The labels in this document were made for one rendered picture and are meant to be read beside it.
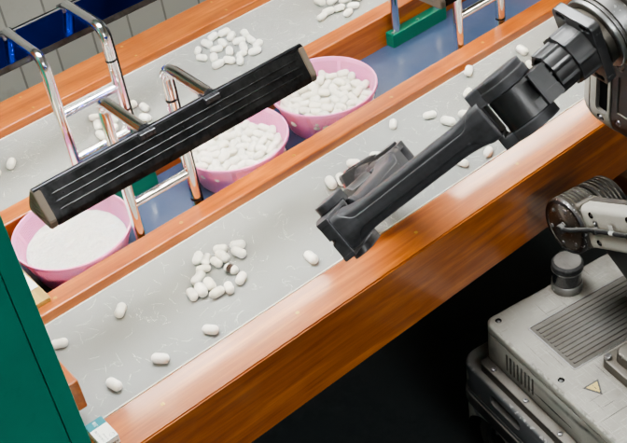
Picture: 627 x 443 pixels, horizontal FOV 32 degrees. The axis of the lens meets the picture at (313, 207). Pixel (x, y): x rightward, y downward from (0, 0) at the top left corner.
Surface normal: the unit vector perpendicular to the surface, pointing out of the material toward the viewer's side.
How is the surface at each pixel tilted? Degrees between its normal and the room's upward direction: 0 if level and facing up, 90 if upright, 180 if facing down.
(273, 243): 0
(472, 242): 90
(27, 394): 90
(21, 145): 0
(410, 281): 90
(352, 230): 68
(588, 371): 0
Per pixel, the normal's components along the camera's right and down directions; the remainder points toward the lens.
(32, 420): 0.63, 0.43
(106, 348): -0.13, -0.76
